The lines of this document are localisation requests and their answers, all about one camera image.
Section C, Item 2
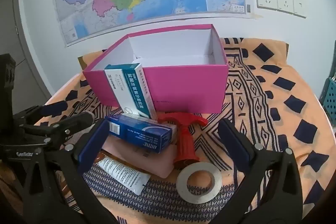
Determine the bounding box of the grey door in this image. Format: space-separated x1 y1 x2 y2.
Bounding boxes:
0 0 51 114

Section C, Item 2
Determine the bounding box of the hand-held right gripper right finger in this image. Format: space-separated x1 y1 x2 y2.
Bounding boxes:
210 118 307 224

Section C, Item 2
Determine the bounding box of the teal and white medicine box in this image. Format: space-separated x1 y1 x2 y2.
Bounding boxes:
104 63 157 119

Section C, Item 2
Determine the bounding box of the pink cardboard box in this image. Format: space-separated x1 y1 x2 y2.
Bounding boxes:
83 24 229 114

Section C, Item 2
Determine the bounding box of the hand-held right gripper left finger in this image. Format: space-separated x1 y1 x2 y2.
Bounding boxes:
20 119 118 224

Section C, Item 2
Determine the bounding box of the blue and white carton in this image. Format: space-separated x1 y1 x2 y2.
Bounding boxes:
104 114 177 154

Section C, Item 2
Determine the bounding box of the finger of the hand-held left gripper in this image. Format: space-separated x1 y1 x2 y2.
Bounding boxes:
12 105 49 125
20 111 95 146

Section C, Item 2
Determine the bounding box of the grey tape roll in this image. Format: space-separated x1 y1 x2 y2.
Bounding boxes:
176 163 223 204

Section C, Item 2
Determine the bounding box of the flat pink packet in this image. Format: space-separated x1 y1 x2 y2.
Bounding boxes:
101 139 177 179

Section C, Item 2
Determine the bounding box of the white printed tube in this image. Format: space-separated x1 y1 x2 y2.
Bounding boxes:
93 154 152 196

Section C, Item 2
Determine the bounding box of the orange patterned blanket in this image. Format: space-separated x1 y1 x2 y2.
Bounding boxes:
34 38 336 224

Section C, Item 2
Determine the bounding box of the blue plastic basket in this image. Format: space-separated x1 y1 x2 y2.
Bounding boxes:
322 77 336 127

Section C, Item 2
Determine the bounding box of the white wall switch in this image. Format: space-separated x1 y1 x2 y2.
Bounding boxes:
293 0 307 18

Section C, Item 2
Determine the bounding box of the red toy hammer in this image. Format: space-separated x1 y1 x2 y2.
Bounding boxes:
157 112 208 170

